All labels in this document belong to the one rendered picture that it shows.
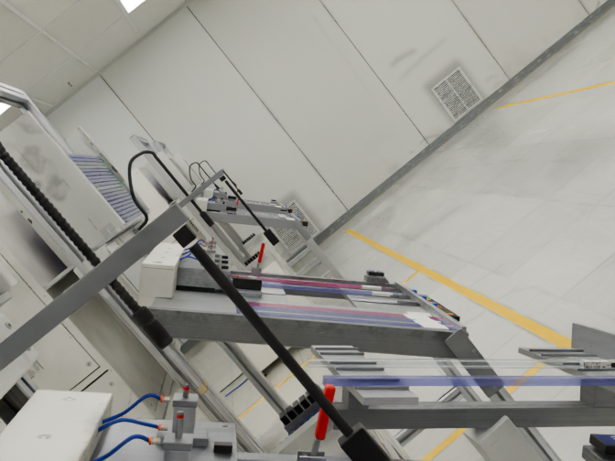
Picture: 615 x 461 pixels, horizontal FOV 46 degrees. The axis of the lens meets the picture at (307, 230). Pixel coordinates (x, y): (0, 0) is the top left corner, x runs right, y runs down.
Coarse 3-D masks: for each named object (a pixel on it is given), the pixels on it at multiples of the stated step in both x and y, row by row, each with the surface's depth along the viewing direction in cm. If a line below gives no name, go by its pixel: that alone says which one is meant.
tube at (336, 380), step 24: (336, 384) 92; (360, 384) 93; (384, 384) 94; (408, 384) 94; (432, 384) 95; (456, 384) 95; (480, 384) 96; (504, 384) 96; (528, 384) 97; (552, 384) 98; (576, 384) 98; (600, 384) 99
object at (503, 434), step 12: (504, 420) 106; (468, 432) 110; (480, 432) 108; (492, 432) 106; (504, 432) 106; (516, 432) 106; (480, 444) 105; (492, 444) 106; (504, 444) 106; (516, 444) 106; (528, 444) 107; (492, 456) 106; (504, 456) 106; (516, 456) 107; (528, 456) 107
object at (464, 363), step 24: (312, 360) 103; (336, 360) 104; (360, 360) 104; (384, 360) 105; (408, 360) 106; (432, 360) 106; (456, 360) 107; (480, 360) 108; (504, 360) 108; (528, 360) 109; (552, 360) 110; (576, 360) 111
